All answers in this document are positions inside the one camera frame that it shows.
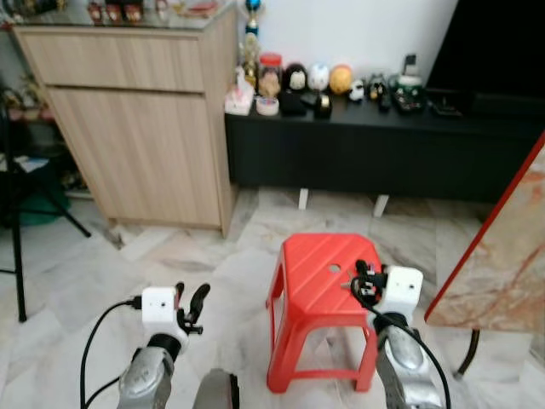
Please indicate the small red figurine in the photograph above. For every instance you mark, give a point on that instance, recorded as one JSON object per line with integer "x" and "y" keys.
{"x": 95, "y": 12}
{"x": 113, "y": 12}
{"x": 134, "y": 12}

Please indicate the black metal table leg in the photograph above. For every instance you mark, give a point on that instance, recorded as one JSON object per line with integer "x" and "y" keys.
{"x": 470, "y": 351}

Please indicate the low black tv console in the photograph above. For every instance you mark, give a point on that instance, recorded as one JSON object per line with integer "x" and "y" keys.
{"x": 383, "y": 153}

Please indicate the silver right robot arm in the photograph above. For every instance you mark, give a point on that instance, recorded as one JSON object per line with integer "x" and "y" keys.
{"x": 404, "y": 366}

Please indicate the white round figurine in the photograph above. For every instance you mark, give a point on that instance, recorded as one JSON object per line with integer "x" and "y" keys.
{"x": 318, "y": 77}

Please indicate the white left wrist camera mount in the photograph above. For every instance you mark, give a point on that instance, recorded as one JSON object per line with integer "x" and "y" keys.
{"x": 157, "y": 307}

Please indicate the green round basin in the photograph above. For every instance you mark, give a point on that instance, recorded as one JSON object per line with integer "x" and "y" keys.
{"x": 47, "y": 215}

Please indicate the red plastic stool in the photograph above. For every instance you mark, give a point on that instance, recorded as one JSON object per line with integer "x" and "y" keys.
{"x": 311, "y": 264}

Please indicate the grey robot leg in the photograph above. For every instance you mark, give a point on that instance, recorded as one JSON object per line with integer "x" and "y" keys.
{"x": 217, "y": 392}

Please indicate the small black tray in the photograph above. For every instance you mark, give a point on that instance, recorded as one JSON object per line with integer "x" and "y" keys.
{"x": 446, "y": 107}

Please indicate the red lidded jar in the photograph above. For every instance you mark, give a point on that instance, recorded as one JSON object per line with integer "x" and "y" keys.
{"x": 270, "y": 77}

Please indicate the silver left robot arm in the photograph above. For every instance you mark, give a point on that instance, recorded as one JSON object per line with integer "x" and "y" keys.
{"x": 145, "y": 379}

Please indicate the pink white tissue pack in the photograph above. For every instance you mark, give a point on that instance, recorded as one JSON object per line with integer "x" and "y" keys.
{"x": 239, "y": 98}

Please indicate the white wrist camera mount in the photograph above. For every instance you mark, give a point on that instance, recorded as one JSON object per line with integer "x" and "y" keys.
{"x": 402, "y": 288}
{"x": 157, "y": 307}

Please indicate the light wooden cabinet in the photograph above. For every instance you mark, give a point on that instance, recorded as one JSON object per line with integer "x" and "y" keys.
{"x": 128, "y": 128}

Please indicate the black television screen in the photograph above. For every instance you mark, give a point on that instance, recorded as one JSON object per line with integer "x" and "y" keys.
{"x": 494, "y": 43}

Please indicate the small black white figurine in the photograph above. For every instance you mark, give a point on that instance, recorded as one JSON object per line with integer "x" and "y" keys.
{"x": 358, "y": 90}

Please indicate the black tripod stand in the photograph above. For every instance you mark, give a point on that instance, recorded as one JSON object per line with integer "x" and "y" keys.
{"x": 17, "y": 247}

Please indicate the gold and blue trophy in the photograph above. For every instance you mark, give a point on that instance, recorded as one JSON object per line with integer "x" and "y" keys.
{"x": 251, "y": 47}

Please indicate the yellow round figurine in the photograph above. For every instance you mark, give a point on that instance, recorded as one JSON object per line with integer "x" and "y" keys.
{"x": 341, "y": 79}

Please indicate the small grey black stand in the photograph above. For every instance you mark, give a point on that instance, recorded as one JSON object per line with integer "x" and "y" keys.
{"x": 410, "y": 66}

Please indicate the dark green round tin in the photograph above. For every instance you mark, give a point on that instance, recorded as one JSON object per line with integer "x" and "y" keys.
{"x": 408, "y": 95}

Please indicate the black haired round figurine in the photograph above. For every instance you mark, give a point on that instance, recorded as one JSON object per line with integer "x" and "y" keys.
{"x": 295, "y": 78}

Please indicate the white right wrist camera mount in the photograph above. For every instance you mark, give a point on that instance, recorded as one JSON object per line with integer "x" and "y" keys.
{"x": 402, "y": 288}

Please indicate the black round gadget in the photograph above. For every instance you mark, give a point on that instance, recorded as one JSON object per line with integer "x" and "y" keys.
{"x": 323, "y": 106}

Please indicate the small black box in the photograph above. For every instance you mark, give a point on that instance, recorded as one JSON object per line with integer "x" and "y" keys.
{"x": 294, "y": 104}

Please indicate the marble pattern table top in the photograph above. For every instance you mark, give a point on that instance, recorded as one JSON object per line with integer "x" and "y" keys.
{"x": 507, "y": 264}

